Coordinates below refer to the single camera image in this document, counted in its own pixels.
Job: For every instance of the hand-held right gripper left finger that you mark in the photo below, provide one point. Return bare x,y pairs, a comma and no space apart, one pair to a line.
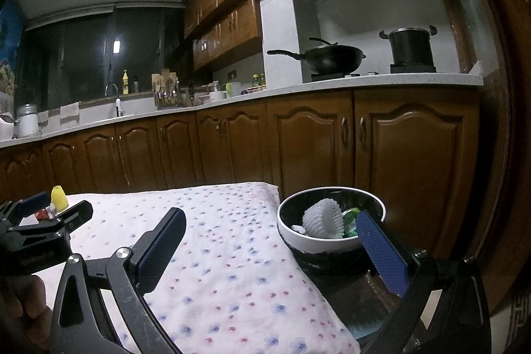
159,254

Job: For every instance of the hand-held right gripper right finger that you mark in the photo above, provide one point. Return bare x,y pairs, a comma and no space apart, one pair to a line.
379,250

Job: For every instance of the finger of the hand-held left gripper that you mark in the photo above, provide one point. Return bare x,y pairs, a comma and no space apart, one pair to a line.
31,203
72,215

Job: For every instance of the yellow foam fruit net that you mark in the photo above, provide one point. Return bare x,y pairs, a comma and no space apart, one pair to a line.
59,198

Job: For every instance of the white paper scrap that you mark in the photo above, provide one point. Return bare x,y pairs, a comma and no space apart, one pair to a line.
52,209

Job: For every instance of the crushed green can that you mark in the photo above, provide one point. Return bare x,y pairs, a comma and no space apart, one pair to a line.
352,218

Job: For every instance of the white round trash bin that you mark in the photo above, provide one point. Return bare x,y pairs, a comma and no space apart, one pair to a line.
327,241

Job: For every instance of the white foam fruit net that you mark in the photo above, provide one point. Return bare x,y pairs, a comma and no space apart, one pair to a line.
323,219

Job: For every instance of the person's left hand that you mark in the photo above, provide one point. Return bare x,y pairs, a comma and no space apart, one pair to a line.
23,308

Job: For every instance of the floral tablecloth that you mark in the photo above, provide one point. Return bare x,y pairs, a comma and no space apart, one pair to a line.
232,254

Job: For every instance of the white kitchen appliance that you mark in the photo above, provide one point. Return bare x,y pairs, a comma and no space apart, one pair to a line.
6,126

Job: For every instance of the white canister with metal lid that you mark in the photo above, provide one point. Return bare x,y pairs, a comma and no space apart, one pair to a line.
28,121

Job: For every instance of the white hanging cloth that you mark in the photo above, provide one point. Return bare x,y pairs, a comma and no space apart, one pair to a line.
43,116
69,110

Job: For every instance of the white faucet attachment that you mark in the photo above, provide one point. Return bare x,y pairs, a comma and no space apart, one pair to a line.
119,108

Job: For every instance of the wooden base cabinets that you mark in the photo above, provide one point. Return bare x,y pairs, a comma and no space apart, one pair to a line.
315,146

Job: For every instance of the chrome kitchen faucet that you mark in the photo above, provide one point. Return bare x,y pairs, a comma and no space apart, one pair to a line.
111,87

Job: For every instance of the yellow dish soap bottle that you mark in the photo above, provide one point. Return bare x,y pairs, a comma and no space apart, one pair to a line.
125,82

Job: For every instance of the dark bottle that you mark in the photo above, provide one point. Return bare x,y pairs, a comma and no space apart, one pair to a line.
135,85

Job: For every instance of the dark kitchen window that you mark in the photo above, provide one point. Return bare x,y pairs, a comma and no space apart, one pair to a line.
83,59

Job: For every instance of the patterned floor mat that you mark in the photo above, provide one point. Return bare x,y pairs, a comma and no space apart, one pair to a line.
520,312

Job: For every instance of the utensil rack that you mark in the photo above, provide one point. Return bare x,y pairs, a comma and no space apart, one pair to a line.
166,90

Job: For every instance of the white bowl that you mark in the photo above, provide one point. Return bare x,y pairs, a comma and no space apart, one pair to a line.
217,95

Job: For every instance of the white kitchen countertop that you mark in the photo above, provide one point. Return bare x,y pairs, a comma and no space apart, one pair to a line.
373,80

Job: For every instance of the wooden framed glass door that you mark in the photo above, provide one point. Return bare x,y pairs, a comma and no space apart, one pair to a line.
504,130

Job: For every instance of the white mug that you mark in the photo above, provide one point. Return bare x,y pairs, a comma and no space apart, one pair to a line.
235,89

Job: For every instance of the yellow cap seasoning bottle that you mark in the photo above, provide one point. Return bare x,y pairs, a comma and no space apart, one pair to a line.
262,80
254,81

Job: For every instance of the black wok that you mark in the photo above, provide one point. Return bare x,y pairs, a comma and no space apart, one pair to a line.
332,57

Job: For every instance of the black cooking pot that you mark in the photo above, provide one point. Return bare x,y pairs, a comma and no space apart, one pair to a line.
408,45

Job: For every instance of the blue wall poster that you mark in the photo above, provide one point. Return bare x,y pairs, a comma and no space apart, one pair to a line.
9,47

